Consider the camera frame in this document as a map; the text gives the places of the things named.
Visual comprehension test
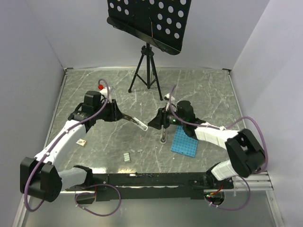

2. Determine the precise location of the black perforated music stand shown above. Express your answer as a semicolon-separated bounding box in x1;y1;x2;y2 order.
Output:
107;0;192;55

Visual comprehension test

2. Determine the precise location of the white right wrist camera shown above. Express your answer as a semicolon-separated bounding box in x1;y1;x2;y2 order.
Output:
164;93;177;112

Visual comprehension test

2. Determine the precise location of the grey staple box tray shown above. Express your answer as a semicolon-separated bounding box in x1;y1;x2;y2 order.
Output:
123;152;131;163

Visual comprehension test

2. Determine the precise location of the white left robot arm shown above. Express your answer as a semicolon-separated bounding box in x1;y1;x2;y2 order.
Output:
20;88;123;202

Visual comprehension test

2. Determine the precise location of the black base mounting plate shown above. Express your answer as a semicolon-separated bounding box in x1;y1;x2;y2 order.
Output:
67;172;234;201

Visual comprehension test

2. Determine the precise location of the beige metal stapler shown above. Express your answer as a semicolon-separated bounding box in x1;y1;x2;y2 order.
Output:
123;114;148;131

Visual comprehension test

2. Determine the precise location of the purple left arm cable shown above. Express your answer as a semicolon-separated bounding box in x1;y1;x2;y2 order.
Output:
24;79;123;216

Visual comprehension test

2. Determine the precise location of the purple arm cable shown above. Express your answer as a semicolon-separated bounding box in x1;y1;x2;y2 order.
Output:
167;86;268;211
24;79;123;216

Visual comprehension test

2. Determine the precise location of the black tripod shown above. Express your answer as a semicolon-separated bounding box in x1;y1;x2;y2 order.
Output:
128;43;163;101

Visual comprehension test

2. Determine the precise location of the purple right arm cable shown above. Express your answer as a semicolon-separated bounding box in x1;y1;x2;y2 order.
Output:
167;86;268;211

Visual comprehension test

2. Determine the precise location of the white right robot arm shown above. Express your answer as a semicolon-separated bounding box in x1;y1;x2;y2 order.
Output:
148;101;266;188

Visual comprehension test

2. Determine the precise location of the blue studded baseplate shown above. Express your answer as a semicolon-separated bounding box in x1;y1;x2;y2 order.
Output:
170;126;198;157

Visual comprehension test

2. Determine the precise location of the metal staple magazine rail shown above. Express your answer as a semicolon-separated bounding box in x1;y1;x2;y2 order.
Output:
160;126;167;144

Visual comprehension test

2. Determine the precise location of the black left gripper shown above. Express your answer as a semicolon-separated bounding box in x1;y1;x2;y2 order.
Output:
94;99;124;122

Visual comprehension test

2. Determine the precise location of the small cardboard staple box lid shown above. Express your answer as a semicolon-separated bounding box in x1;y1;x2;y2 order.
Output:
76;139;87;147

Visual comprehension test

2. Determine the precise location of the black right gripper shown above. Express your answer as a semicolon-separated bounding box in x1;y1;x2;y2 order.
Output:
148;105;186;130

